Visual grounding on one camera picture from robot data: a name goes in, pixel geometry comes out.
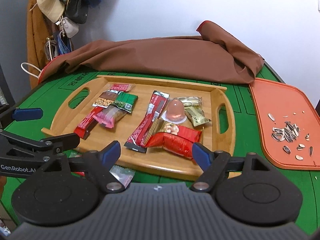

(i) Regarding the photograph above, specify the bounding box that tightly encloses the blue striped bag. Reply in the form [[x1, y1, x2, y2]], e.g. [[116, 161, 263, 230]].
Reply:
[[57, 31, 73, 55]]

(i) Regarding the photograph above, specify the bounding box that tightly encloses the green snack packet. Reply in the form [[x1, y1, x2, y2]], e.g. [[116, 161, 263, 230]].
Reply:
[[112, 92, 138, 113]]

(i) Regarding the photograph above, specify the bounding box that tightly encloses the brown hanging coat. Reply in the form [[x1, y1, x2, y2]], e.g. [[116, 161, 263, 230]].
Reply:
[[26, 0, 54, 90]]

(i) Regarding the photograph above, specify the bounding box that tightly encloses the gold snack packet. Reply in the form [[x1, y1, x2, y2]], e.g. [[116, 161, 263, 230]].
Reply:
[[177, 96, 211, 127]]

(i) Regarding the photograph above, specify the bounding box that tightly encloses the long red stick packet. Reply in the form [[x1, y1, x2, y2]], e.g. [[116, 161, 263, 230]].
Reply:
[[124, 90, 170, 153]]

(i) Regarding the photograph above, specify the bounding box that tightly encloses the pile of sunflower seeds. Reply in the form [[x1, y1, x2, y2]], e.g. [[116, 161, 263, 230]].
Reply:
[[267, 113, 314, 161]]

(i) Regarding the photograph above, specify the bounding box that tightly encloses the short red snack bar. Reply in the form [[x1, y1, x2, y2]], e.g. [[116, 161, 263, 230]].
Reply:
[[74, 106, 103, 140]]

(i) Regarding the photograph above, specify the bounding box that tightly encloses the peanut snack packet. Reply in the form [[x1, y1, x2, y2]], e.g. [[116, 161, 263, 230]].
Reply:
[[92, 90, 121, 108]]

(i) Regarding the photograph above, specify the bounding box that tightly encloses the orange plastic tray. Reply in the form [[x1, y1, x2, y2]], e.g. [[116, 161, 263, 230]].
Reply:
[[249, 78, 319, 170]]

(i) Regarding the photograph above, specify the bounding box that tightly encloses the black hanging bag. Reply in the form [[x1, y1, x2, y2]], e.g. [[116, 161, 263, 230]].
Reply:
[[60, 0, 88, 24]]

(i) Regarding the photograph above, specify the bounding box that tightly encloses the pink snack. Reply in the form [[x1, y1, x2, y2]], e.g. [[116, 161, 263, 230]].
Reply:
[[93, 105, 127, 128]]

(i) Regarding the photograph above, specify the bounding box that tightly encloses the bamboo serving tray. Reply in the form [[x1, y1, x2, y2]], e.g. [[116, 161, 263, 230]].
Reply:
[[42, 75, 236, 180]]

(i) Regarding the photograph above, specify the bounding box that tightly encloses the beige hat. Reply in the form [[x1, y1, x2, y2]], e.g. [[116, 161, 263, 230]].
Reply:
[[36, 0, 65, 23]]

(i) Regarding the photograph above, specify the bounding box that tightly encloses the red labelled biscuit pack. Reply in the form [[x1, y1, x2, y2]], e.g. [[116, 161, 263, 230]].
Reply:
[[68, 83, 136, 189]]

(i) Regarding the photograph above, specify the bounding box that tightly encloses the red nut snack bag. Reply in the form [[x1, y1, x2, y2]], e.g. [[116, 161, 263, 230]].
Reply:
[[144, 119, 203, 160]]

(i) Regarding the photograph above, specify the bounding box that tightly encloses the brown cloth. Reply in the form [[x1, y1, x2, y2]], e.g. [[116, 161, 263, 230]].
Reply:
[[39, 21, 264, 84]]

